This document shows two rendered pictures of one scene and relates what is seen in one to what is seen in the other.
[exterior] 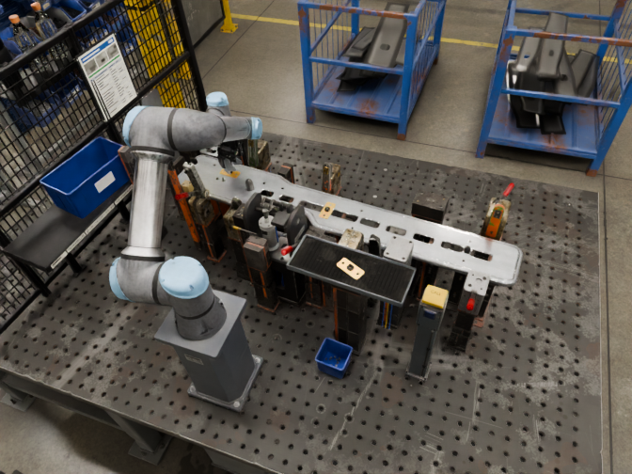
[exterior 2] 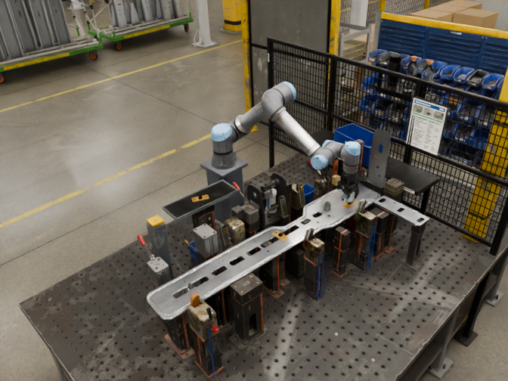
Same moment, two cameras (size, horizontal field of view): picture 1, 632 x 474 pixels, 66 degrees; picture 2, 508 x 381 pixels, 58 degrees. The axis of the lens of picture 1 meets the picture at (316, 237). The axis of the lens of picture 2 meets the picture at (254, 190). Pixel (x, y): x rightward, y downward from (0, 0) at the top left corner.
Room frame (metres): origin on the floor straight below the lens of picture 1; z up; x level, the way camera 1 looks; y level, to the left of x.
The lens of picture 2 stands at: (1.89, -1.72, 2.43)
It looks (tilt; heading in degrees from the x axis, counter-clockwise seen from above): 33 degrees down; 114
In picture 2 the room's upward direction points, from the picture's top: 2 degrees counter-clockwise
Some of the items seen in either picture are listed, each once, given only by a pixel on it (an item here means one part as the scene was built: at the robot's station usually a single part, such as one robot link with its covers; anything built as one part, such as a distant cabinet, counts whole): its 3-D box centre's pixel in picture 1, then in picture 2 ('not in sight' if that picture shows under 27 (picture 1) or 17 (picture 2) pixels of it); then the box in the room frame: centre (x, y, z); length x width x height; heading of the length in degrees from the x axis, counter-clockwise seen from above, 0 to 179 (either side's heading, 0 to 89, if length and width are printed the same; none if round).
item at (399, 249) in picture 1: (394, 285); (209, 263); (1.00, -0.26, 0.90); 0.13 x 0.10 x 0.41; 152
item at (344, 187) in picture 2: (229, 144); (348, 181); (1.55, 0.31, 1.16); 0.09 x 0.08 x 0.12; 62
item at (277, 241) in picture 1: (280, 250); (268, 218); (1.17, 0.13, 0.94); 0.18 x 0.13 x 0.49; 62
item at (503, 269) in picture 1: (333, 211); (278, 239); (1.30, -0.07, 1.00); 1.38 x 0.22 x 0.02; 62
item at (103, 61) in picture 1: (108, 78); (425, 125); (1.87, 0.80, 1.30); 0.23 x 0.02 x 0.31; 152
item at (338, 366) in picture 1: (334, 359); (200, 250); (0.81, -0.03, 0.74); 0.11 x 0.10 x 0.09; 62
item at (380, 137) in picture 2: (161, 131); (378, 157); (1.66, 0.59, 1.17); 0.12 x 0.01 x 0.34; 152
